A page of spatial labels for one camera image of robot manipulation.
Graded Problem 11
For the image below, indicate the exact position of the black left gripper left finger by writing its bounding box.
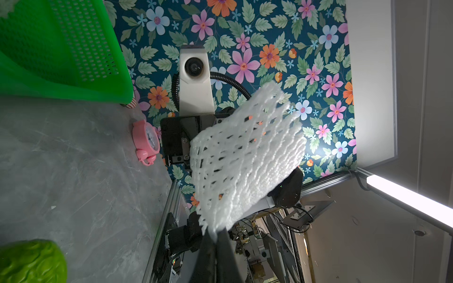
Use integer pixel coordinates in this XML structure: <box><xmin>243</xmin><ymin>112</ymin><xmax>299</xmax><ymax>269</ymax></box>
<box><xmin>189</xmin><ymin>233</ymin><xmax>217</xmax><ymax>283</ymax></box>

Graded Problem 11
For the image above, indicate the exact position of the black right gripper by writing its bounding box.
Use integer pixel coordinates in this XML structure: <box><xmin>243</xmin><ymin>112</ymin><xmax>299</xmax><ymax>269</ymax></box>
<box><xmin>160</xmin><ymin>113</ymin><xmax>231</xmax><ymax>166</ymax></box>

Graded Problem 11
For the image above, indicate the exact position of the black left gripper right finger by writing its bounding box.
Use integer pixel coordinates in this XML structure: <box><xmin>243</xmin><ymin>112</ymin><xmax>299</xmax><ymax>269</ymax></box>
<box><xmin>216</xmin><ymin>229</ymin><xmax>244</xmax><ymax>283</ymax></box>

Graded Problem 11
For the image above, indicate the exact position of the green custard apple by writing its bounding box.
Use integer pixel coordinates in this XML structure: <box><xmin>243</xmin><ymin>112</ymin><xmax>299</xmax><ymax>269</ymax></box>
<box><xmin>1</xmin><ymin>239</ymin><xmax>68</xmax><ymax>283</ymax></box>

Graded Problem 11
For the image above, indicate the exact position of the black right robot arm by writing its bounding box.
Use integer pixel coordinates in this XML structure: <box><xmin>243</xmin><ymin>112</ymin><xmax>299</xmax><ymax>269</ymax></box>
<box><xmin>160</xmin><ymin>81</ymin><xmax>307</xmax><ymax>254</ymax></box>

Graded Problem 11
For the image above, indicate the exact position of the pink alarm clock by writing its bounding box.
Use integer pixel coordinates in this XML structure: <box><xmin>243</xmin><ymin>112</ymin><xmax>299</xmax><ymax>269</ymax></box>
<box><xmin>132</xmin><ymin>120</ymin><xmax>160</xmax><ymax>166</ymax></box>

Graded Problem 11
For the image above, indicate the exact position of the striped drink can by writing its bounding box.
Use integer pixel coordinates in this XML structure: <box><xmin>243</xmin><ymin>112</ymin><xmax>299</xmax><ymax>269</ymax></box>
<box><xmin>122</xmin><ymin>98</ymin><xmax>137</xmax><ymax>109</ymax></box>

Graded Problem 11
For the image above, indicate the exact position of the bright green plastic basket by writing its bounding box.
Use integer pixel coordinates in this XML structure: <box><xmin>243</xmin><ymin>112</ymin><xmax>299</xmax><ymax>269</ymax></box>
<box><xmin>1</xmin><ymin>1</ymin><xmax>134</xmax><ymax>104</ymax></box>

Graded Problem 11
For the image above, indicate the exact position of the ceiling light tube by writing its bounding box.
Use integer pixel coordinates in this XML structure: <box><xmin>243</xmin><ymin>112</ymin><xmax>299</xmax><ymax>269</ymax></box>
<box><xmin>366</xmin><ymin>175</ymin><xmax>453</xmax><ymax>235</ymax></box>

